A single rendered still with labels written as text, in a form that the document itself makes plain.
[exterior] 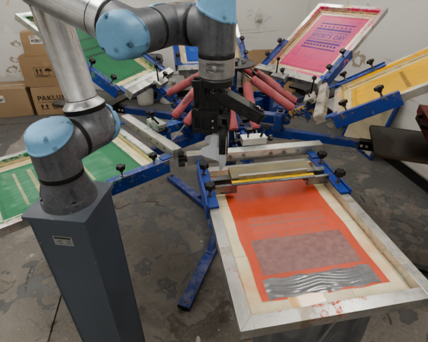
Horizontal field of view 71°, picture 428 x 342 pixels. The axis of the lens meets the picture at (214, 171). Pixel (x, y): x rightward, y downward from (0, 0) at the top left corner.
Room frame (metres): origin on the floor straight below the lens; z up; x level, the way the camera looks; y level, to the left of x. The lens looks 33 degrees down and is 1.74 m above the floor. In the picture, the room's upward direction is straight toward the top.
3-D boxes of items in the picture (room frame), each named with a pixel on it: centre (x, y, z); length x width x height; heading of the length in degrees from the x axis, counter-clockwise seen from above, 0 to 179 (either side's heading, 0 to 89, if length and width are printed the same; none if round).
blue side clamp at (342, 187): (1.14, -0.52, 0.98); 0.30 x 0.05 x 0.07; 10
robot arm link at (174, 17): (0.67, 0.09, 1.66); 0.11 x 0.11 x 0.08; 65
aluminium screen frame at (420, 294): (0.85, -0.29, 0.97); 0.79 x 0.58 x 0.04; 10
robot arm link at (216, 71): (0.64, -0.01, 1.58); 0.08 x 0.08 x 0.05
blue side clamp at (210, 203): (1.04, 0.03, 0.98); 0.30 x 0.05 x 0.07; 10
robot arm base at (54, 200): (0.69, 0.42, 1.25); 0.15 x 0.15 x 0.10
